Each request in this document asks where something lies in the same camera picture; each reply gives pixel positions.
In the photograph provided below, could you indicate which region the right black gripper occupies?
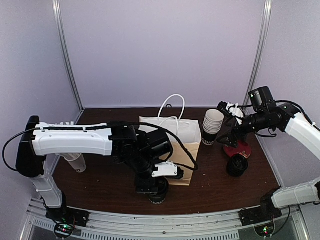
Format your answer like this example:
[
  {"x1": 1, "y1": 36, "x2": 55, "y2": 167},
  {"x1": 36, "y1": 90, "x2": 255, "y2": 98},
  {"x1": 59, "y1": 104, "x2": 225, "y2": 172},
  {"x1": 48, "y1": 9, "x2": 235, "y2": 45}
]
[{"x1": 216, "y1": 109, "x2": 270, "y2": 148}]

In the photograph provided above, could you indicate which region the stack of paper cups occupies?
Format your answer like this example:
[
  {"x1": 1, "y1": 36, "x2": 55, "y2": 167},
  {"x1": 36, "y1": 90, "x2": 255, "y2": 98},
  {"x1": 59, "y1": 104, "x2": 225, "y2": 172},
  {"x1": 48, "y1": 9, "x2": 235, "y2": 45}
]
[{"x1": 202, "y1": 109, "x2": 225, "y2": 146}]

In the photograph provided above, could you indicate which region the stack of black lids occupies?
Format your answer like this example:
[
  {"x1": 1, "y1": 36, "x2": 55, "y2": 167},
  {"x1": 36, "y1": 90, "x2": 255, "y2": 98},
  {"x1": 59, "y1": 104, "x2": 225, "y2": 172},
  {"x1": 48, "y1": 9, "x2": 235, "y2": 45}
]
[{"x1": 226, "y1": 154, "x2": 249, "y2": 178}]

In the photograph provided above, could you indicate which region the brown paper takeout bag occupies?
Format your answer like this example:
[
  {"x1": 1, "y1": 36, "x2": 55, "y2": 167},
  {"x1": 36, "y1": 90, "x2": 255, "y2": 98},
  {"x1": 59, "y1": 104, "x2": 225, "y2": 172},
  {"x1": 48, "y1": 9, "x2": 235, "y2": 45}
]
[{"x1": 138, "y1": 94, "x2": 203, "y2": 187}]

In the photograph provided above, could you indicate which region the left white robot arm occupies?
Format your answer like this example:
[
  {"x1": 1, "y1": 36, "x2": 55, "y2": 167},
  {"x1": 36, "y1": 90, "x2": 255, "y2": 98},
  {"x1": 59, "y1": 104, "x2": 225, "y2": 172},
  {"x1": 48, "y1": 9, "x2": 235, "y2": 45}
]
[{"x1": 15, "y1": 116, "x2": 179, "y2": 222}]

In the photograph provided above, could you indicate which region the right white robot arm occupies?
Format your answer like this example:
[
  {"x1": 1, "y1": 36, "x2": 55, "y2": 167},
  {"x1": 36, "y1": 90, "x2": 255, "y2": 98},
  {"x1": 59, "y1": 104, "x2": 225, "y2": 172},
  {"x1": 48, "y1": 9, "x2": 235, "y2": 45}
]
[{"x1": 217, "y1": 86, "x2": 320, "y2": 221}]

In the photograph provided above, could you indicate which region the red patterned plate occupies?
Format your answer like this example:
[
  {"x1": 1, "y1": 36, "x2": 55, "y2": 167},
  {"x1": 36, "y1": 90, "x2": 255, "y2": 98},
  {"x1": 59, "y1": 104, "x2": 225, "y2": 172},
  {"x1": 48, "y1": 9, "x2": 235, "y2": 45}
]
[{"x1": 222, "y1": 140, "x2": 252, "y2": 159}]

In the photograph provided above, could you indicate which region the white cup holding straws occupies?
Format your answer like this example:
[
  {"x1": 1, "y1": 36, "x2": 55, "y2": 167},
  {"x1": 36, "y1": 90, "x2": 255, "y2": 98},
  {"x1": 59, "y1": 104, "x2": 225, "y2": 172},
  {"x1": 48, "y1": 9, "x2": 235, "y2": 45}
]
[{"x1": 65, "y1": 153, "x2": 87, "y2": 173}]

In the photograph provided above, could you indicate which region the bundle of wrapped straws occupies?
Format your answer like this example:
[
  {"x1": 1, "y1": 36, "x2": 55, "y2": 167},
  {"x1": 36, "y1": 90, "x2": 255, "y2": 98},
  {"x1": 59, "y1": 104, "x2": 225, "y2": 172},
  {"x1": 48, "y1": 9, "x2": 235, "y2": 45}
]
[{"x1": 56, "y1": 121, "x2": 81, "y2": 161}]

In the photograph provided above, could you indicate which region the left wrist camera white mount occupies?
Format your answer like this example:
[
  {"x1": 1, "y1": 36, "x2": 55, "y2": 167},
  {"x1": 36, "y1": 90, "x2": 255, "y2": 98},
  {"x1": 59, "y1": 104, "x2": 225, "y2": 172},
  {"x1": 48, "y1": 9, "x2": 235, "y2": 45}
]
[{"x1": 151, "y1": 161, "x2": 184, "y2": 180}]

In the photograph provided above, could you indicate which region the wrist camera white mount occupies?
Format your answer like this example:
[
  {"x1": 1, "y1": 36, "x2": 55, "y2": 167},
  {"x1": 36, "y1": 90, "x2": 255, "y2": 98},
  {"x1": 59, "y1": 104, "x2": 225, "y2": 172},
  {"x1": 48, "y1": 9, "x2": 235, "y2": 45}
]
[
  {"x1": 217, "y1": 101, "x2": 245, "y2": 125},
  {"x1": 151, "y1": 161, "x2": 184, "y2": 180}
]

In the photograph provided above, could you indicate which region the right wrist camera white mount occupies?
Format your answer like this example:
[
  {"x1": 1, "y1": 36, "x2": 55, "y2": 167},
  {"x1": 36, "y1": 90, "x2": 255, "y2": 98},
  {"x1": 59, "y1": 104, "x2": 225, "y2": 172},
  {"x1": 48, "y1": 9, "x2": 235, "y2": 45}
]
[{"x1": 217, "y1": 101, "x2": 245, "y2": 125}]

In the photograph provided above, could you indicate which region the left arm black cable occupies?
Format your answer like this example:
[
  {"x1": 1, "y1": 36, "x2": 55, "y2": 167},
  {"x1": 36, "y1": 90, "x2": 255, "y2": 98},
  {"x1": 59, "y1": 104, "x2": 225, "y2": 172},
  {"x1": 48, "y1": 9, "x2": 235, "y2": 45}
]
[{"x1": 2, "y1": 121, "x2": 200, "y2": 173}]

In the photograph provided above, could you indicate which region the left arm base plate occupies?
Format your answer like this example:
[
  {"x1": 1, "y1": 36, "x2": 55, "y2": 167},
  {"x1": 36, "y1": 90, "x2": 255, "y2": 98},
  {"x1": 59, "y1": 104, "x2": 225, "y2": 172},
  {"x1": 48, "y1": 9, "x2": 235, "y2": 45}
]
[{"x1": 45, "y1": 207, "x2": 90, "y2": 227}]

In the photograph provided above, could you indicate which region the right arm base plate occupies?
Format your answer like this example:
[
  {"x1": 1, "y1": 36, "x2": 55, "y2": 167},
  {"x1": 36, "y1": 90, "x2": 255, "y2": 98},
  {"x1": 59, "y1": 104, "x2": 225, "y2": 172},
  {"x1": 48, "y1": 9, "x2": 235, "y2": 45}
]
[{"x1": 238, "y1": 206, "x2": 283, "y2": 227}]

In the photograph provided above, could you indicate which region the aluminium front rail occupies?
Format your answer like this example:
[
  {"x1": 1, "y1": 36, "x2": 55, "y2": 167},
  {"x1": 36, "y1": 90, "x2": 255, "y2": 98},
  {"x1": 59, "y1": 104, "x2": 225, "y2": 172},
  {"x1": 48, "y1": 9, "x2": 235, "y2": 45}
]
[{"x1": 24, "y1": 194, "x2": 305, "y2": 240}]

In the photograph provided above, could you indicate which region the left aluminium corner post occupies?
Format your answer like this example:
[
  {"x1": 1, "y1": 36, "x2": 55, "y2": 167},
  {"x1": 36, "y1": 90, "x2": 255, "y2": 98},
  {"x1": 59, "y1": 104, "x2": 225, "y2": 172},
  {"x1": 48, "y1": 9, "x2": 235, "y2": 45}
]
[{"x1": 52, "y1": 0, "x2": 84, "y2": 112}]

